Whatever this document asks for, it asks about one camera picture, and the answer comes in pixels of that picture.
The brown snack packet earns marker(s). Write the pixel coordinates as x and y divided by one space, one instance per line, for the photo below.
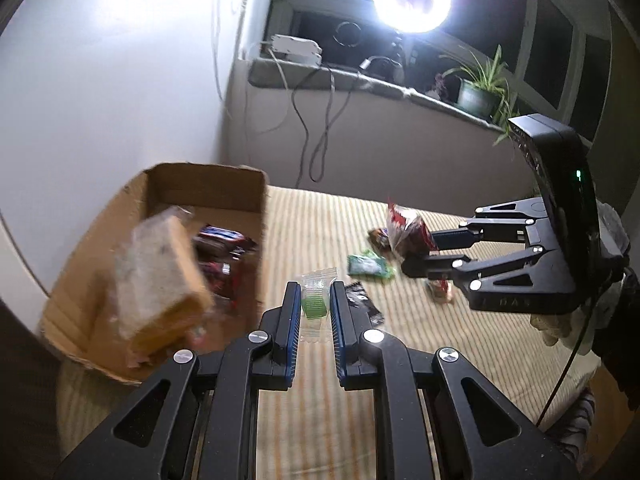
378 238

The white power box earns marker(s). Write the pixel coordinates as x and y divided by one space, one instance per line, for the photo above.
295 47

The brown cardboard box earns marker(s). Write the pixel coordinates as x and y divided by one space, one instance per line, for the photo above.
90 310

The small black snack packet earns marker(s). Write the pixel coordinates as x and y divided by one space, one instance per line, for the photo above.
365 305

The person's right hand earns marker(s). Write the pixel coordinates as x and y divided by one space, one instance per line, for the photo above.
612 230

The person's right forearm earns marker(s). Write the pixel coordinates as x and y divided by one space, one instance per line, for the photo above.
620 340

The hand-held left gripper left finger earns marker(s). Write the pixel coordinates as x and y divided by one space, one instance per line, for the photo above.
294 320

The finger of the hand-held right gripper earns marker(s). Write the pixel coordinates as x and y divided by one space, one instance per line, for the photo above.
430 265
450 239

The white window frame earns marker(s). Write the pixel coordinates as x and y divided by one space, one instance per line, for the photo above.
530 35

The clear packet with green filling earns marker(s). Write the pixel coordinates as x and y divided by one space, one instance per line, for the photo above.
315 302

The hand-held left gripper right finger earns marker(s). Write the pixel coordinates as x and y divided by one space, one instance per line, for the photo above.
339 320

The small green snack packet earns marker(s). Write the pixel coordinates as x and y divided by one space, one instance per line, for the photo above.
370 265

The grey windowsill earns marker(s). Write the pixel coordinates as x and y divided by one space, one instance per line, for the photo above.
350 82

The potted spider plant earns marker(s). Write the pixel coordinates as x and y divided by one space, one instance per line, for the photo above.
480 92

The striped tablecloth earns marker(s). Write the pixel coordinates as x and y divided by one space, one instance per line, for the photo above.
325 230

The brown chocolate bar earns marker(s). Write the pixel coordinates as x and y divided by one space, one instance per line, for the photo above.
222 238

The red clear snack packet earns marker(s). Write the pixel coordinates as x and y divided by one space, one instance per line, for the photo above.
220 274
410 232

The small red candy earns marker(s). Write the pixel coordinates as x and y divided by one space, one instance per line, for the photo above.
440 291

